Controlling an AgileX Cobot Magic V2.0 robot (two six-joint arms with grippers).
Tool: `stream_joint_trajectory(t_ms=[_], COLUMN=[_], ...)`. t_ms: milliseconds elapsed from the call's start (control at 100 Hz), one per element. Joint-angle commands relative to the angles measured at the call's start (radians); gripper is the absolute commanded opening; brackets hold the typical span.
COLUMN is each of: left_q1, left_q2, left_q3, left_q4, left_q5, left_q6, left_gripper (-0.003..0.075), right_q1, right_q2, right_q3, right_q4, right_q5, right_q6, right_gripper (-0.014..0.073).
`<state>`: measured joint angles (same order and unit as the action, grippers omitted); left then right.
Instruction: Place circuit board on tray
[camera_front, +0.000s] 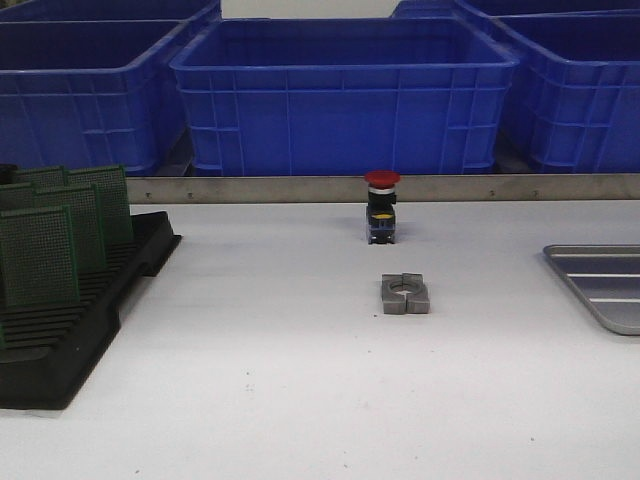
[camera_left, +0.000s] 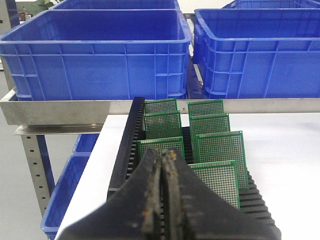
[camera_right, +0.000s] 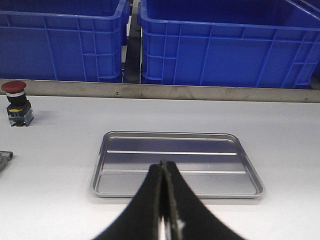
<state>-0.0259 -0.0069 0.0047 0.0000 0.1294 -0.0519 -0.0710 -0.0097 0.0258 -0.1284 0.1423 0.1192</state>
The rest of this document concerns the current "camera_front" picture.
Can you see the green perforated circuit board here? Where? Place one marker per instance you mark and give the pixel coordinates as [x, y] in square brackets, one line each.
[38, 261]

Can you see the blue centre plastic crate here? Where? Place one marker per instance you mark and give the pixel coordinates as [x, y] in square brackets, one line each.
[268, 97]

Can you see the green board back left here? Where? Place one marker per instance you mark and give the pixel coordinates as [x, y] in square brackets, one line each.
[45, 177]

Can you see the silver metal tray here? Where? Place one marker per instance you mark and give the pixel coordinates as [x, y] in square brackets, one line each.
[604, 278]

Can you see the red emergency stop button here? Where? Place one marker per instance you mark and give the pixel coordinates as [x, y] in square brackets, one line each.
[380, 213]

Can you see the black slotted board rack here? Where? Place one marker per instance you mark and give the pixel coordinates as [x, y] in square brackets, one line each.
[49, 351]

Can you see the grey split clamp block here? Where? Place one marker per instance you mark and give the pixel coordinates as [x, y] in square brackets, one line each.
[405, 293]

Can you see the metal table edge rail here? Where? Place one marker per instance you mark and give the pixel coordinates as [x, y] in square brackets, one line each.
[353, 189]

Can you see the green board back right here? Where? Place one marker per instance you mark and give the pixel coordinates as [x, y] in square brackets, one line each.
[113, 196]

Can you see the green board middle row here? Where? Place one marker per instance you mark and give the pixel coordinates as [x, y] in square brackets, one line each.
[87, 223]

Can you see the blue far left crate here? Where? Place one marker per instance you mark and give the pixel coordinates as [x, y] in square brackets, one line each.
[111, 10]

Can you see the blue far right crate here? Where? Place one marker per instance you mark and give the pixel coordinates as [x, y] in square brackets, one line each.
[498, 8]

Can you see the blue right plastic crate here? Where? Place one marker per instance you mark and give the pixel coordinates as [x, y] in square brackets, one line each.
[573, 106]

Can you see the blue left plastic crate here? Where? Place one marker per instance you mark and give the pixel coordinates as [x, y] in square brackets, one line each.
[90, 93]

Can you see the green board left middle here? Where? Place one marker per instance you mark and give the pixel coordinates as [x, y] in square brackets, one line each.
[16, 196]

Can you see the blue plastic crate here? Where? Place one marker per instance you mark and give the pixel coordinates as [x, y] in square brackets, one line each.
[90, 93]
[573, 106]
[268, 97]

